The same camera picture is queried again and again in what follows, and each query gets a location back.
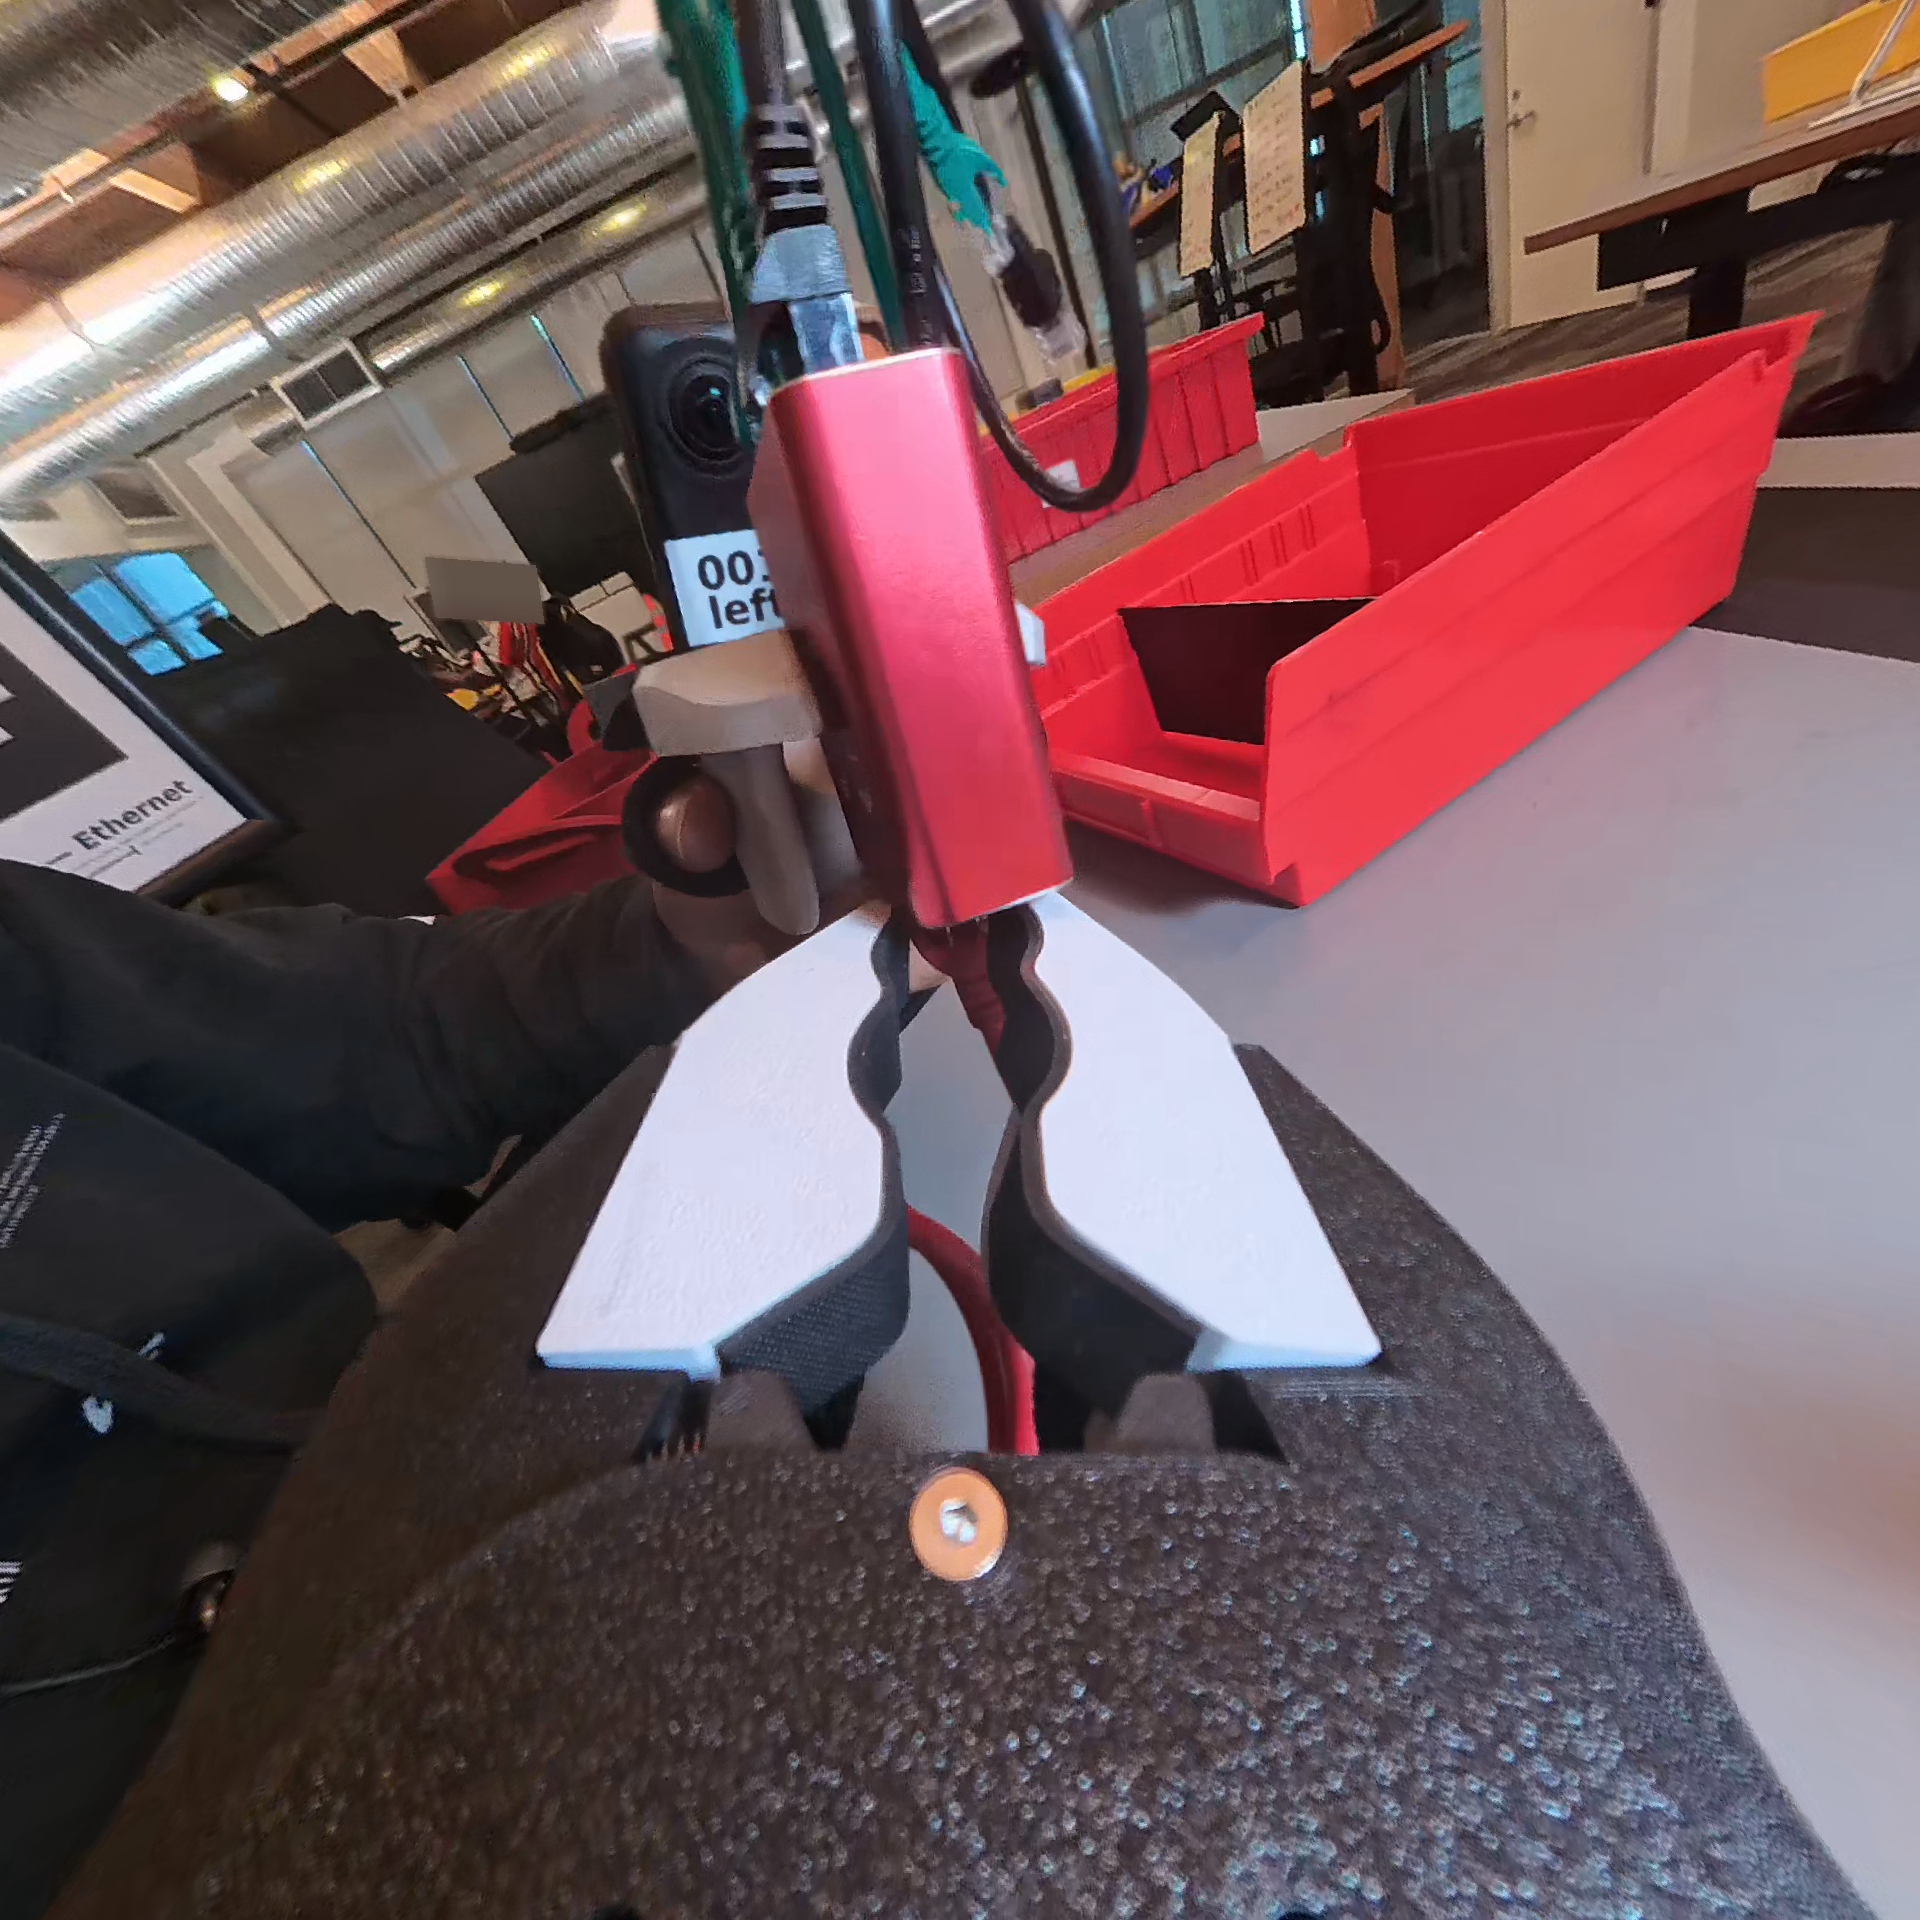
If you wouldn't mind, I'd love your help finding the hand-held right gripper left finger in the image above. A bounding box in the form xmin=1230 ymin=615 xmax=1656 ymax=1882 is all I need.
xmin=534 ymin=904 xmax=912 ymax=1374

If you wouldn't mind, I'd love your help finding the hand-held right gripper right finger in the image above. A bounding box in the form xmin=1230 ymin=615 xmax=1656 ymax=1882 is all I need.
xmin=990 ymin=896 xmax=1382 ymax=1371

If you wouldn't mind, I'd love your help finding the red ethernet adapter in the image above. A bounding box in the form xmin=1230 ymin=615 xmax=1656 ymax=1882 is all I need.
xmin=747 ymin=347 xmax=1076 ymax=932

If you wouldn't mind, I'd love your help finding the red ethernet cable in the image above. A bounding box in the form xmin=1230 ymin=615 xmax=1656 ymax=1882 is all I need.
xmin=904 ymin=918 xmax=1047 ymax=1459

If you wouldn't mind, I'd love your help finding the black cable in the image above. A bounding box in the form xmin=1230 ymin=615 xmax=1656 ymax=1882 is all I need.
xmin=730 ymin=0 xmax=1155 ymax=513

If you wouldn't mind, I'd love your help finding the green ethernet cable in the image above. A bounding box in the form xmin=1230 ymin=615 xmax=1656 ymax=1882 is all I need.
xmin=658 ymin=0 xmax=1011 ymax=353

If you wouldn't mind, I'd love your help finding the red plastic bin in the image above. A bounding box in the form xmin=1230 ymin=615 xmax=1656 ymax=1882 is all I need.
xmin=1033 ymin=312 xmax=1823 ymax=909

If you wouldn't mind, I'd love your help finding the person's left forearm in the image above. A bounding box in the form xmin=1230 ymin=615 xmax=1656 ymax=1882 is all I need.
xmin=0 ymin=860 xmax=706 ymax=1238

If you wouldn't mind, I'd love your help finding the person's left hand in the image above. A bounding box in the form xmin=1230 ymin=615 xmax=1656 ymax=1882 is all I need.
xmin=649 ymin=767 xmax=904 ymax=987

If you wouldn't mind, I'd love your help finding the black bin divider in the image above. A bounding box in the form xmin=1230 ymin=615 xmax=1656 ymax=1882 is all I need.
xmin=1117 ymin=596 xmax=1382 ymax=748

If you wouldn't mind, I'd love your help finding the red bag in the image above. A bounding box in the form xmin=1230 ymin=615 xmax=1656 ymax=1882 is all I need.
xmin=422 ymin=736 xmax=662 ymax=918

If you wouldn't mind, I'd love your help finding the red ribbed tote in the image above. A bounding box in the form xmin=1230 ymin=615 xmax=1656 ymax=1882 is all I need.
xmin=981 ymin=312 xmax=1266 ymax=564

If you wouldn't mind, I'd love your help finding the black chair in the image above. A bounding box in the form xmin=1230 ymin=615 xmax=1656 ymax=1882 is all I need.
xmin=1142 ymin=12 xmax=1480 ymax=406

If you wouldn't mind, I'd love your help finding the window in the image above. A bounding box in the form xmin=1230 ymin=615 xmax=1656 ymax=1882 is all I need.
xmin=47 ymin=549 xmax=232 ymax=681

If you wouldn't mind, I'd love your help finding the person's black hoodie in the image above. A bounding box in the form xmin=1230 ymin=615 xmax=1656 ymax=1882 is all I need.
xmin=0 ymin=1041 xmax=379 ymax=1920

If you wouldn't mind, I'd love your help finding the black framed tag sign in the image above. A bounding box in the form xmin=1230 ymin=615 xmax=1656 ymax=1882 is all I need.
xmin=0 ymin=528 xmax=294 ymax=904

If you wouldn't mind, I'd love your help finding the wooden table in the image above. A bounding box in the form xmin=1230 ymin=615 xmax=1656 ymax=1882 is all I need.
xmin=1525 ymin=90 xmax=1920 ymax=346

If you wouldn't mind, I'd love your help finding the small yellow parts bin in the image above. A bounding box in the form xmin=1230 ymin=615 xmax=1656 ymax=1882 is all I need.
xmin=1757 ymin=0 xmax=1920 ymax=126

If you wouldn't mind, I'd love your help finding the silver air duct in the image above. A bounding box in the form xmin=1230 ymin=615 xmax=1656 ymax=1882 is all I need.
xmin=0 ymin=0 xmax=723 ymax=435

